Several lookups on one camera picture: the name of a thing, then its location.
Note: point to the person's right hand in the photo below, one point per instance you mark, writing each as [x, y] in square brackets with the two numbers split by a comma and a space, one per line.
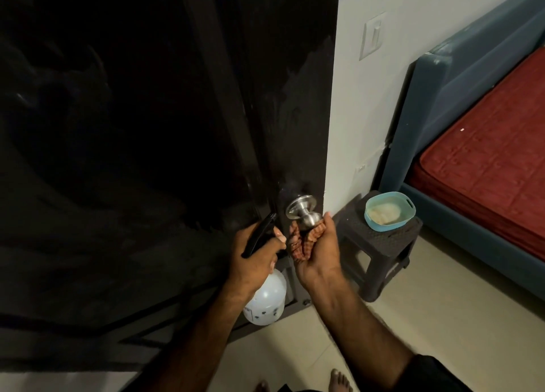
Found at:
[319, 255]

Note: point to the person's left hand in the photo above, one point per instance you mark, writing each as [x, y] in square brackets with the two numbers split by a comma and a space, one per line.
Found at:
[251, 268]

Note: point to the orange checked cloth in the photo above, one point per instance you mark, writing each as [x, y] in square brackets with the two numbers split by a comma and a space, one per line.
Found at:
[304, 240]

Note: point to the white spray bottle black trigger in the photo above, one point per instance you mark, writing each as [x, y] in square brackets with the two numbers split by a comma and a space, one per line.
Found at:
[266, 302]

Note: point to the black wooden door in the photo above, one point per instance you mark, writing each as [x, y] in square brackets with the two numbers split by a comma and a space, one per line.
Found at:
[149, 106]

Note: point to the person's left forearm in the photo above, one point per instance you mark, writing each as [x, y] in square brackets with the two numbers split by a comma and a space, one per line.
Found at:
[191, 345]

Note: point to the person's right forearm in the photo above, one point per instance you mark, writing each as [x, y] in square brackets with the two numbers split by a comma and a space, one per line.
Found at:
[362, 332]

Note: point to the person's left foot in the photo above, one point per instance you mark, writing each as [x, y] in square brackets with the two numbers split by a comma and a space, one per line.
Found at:
[262, 386]

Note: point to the person's foot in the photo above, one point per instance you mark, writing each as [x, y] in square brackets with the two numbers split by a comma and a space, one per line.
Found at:
[340, 381]
[262, 386]

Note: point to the person's right foot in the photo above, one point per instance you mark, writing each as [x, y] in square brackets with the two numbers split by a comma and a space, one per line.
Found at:
[340, 381]

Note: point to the dark plastic stool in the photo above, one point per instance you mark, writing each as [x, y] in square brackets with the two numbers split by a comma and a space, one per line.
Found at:
[383, 243]

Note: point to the light green tray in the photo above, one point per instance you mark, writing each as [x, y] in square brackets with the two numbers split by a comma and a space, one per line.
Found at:
[404, 221]

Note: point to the black shirt torso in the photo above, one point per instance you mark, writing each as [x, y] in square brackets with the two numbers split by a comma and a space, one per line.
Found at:
[298, 389]

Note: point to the black right sleeve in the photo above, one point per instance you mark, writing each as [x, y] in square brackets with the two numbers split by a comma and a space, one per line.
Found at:
[430, 377]

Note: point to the red quilted mattress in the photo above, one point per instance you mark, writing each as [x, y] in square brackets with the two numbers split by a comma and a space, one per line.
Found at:
[489, 157]

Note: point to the blue bed frame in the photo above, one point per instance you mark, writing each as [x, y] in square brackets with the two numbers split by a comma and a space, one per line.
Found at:
[447, 77]

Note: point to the white single wall switch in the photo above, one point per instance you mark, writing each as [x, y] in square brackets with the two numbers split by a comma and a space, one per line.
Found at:
[373, 35]

